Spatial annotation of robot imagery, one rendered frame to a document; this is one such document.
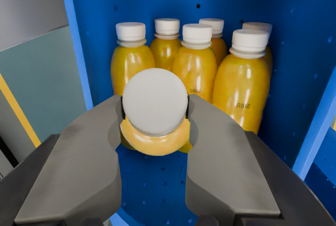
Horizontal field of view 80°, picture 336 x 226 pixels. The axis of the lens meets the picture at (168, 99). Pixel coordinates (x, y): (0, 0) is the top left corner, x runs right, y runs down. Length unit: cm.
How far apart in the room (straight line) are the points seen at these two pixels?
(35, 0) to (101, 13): 17
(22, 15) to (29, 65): 126
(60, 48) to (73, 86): 27
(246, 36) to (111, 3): 18
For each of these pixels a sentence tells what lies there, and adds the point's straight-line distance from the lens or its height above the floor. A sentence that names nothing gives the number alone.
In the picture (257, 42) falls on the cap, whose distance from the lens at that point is 24.
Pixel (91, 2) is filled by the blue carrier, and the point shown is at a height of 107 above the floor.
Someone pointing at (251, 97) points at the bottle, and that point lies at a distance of 25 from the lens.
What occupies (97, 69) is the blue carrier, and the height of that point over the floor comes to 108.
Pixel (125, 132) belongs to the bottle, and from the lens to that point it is 16.
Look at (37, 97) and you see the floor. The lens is 175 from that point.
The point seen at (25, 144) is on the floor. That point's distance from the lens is 207.
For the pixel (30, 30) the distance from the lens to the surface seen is 40.
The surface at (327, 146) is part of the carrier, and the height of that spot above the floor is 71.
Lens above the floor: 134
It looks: 62 degrees down
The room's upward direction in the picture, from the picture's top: 175 degrees clockwise
